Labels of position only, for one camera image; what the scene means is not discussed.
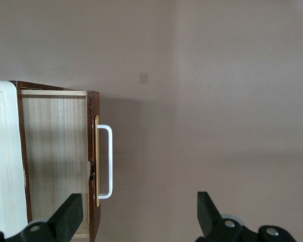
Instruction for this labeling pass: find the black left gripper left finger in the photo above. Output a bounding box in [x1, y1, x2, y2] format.
[0, 193, 84, 242]

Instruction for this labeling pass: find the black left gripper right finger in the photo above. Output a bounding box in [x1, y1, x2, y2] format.
[195, 191, 297, 242]

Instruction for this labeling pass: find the white drawer handle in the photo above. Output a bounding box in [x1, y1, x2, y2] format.
[96, 124, 114, 201]

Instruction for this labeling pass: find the light wooden handle backplate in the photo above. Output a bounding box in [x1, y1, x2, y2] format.
[94, 114, 102, 207]

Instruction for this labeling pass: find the dark brown wooden drawer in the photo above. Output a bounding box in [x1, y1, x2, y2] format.
[20, 87, 102, 242]

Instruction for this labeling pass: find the white and brown drawer cabinet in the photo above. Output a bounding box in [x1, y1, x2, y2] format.
[0, 79, 72, 242]

